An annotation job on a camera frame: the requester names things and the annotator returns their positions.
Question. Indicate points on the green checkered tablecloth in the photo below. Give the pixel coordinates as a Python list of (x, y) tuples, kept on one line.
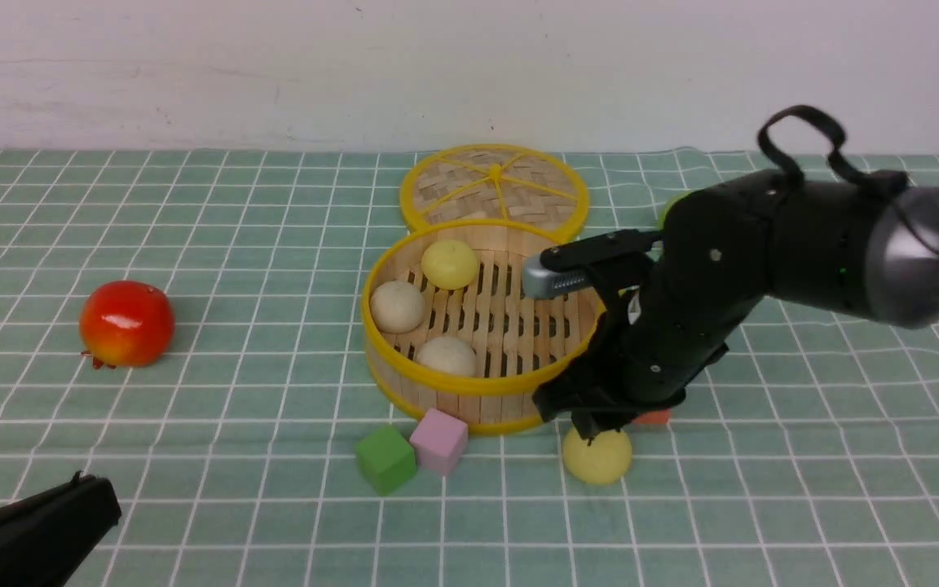
[(809, 456)]

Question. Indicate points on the yellow bun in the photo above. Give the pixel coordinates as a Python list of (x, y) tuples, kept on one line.
[(450, 264), (601, 460)]

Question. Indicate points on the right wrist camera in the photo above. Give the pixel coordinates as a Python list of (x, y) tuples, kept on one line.
[(612, 261)]

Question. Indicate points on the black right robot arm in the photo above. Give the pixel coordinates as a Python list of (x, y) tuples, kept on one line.
[(811, 230)]

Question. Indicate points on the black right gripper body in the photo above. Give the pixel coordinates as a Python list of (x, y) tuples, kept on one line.
[(632, 368)]

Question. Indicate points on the green foam cube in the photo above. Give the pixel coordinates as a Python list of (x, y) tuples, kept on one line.
[(386, 459)]

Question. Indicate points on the orange foam cube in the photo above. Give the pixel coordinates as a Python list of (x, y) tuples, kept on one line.
[(654, 418)]

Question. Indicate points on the green apple toy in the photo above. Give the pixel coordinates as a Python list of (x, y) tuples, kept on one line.
[(667, 207)]

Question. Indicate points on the white bun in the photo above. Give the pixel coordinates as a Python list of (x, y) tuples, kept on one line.
[(449, 355), (397, 307)]

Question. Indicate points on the pink foam cube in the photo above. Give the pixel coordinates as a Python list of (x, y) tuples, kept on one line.
[(439, 440)]

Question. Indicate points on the bamboo steamer lid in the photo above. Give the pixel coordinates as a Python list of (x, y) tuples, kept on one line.
[(496, 181)]

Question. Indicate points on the bamboo steamer tray yellow rim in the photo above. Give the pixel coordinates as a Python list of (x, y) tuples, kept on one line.
[(518, 343)]

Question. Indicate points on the red pomegranate toy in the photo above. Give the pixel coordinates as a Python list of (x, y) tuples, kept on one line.
[(127, 324)]

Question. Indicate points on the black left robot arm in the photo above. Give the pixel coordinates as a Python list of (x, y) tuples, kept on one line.
[(45, 538)]

